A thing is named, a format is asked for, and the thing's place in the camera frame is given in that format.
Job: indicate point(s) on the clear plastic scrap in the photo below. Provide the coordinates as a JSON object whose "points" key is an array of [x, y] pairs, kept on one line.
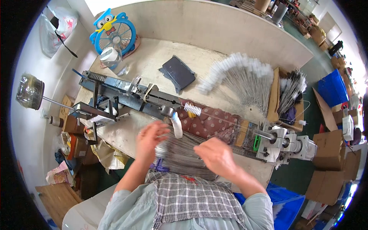
{"points": [[123, 70]]}

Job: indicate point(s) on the person's left hand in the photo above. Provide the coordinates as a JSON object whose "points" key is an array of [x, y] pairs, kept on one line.
{"points": [[148, 143]]}

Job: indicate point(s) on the dark blue steel machine frame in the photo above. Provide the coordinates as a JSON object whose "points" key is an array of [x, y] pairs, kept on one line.
{"points": [[126, 95]]}

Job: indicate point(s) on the person's right hand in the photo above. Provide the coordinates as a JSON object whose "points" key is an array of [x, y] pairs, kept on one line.
{"points": [[220, 158]]}

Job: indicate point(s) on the blue plastic crate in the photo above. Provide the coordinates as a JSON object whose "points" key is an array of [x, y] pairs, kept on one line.
{"points": [[284, 207], [332, 89]]}

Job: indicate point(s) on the white small box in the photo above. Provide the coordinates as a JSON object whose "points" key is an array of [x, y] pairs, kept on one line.
{"points": [[348, 128]]}

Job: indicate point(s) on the cardboard tray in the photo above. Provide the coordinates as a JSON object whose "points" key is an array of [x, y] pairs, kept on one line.
{"points": [[273, 97]]}

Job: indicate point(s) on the pink printed bag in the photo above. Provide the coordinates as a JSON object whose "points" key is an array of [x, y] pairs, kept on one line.
{"points": [[59, 174]]}

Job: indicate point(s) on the brown cardboard box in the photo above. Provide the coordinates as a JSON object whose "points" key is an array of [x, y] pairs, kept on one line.
{"points": [[329, 151], [352, 165], [325, 188]]}

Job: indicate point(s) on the fan of white tipped brushes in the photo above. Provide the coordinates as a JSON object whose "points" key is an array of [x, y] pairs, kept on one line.
{"points": [[244, 83]]}

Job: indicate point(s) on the grey cylinder bin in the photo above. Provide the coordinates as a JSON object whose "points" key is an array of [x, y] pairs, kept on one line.
{"points": [[279, 13]]}

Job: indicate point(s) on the person's body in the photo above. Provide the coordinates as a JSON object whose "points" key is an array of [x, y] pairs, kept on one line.
{"points": [[184, 207]]}

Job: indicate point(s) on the cardboard flap sheet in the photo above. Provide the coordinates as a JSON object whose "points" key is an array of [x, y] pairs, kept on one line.
{"points": [[325, 110]]}

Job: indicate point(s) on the white seat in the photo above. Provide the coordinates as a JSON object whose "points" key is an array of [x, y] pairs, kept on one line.
{"points": [[86, 211]]}

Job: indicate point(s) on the person's right fingers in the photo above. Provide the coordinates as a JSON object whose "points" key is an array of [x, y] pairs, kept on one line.
{"points": [[202, 152]]}

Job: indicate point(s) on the wooden block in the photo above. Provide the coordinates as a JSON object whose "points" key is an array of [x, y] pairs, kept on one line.
{"points": [[242, 132]]}

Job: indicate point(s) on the person's left fingers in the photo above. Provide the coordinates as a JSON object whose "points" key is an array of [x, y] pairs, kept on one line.
{"points": [[158, 130]]}

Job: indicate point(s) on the purple cloth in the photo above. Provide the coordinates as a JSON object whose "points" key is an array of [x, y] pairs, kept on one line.
{"points": [[289, 115]]}

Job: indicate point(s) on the silver spindle bearing assembly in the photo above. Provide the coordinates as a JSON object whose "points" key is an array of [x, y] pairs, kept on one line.
{"points": [[287, 145]]}

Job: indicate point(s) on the bundle of black white brushes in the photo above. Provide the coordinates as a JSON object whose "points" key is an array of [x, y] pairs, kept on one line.
{"points": [[291, 89]]}

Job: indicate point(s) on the dark blue cloth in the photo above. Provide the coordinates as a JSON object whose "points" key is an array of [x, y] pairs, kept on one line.
{"points": [[175, 88]]}

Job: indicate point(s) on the workshop clutter of boxes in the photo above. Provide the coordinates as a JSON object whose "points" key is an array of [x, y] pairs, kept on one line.
{"points": [[313, 28]]}

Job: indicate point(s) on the maroon polka dot cushion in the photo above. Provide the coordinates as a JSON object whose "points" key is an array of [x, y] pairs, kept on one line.
{"points": [[210, 123]]}

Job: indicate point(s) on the pink mat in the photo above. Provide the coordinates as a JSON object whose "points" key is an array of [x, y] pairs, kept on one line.
{"points": [[135, 47]]}

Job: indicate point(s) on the blue owl desk fan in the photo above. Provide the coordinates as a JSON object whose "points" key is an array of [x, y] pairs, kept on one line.
{"points": [[113, 31]]}

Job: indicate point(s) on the cream woven sack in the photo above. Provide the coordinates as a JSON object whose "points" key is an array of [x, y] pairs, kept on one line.
{"points": [[110, 156]]}

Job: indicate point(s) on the plastic wrapped flywheel with shaft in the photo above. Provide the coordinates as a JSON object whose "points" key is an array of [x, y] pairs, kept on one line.
{"points": [[28, 92]]}

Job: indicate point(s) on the green plastic clip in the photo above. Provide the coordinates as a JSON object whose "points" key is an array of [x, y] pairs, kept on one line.
{"points": [[256, 143]]}

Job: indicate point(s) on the white plastic bag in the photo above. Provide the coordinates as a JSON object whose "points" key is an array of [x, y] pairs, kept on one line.
{"points": [[50, 37]]}

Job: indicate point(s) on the heap of cardboard boxes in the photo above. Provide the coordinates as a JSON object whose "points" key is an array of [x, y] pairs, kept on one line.
{"points": [[77, 143]]}

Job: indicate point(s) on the wooden board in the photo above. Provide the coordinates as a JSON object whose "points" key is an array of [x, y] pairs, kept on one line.
{"points": [[57, 201]]}

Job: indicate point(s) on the clear jar with white lid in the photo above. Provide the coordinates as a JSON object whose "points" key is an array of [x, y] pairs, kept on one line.
{"points": [[110, 57]]}

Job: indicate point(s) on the yellow small object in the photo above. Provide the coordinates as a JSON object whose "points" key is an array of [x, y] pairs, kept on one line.
{"points": [[191, 114]]}

